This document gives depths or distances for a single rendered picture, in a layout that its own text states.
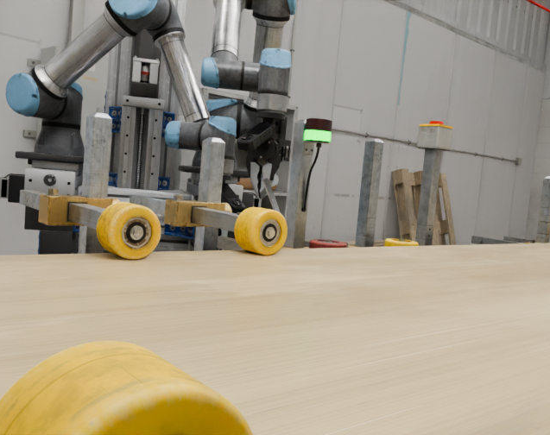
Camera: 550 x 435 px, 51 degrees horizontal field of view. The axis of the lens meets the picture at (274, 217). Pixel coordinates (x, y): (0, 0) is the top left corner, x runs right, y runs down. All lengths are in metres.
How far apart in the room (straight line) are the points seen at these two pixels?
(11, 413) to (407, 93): 6.29
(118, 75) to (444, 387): 1.82
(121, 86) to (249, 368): 1.74
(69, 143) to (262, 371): 1.54
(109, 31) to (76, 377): 1.56
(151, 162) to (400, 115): 4.58
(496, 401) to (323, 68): 5.03
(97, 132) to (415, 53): 5.66
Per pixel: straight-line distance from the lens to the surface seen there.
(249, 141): 1.36
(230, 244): 1.51
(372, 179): 1.54
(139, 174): 2.03
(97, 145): 1.09
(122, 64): 2.12
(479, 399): 0.45
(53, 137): 1.92
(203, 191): 1.22
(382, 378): 0.46
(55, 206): 1.07
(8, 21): 3.85
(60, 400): 0.19
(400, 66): 6.33
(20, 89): 1.82
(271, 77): 1.44
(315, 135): 1.32
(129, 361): 0.20
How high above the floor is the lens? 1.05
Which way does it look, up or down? 5 degrees down
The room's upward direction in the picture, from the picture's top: 5 degrees clockwise
